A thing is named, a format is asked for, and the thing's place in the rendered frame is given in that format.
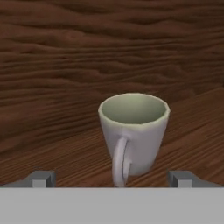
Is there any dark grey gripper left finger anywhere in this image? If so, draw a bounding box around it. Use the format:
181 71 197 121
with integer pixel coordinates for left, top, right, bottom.
2 170 57 188

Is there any white mug with handle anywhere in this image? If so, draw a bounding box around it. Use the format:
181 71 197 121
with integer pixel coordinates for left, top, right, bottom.
97 92 172 188

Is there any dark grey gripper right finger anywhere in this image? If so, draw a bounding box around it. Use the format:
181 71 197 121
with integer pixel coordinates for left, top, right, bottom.
167 170 223 188

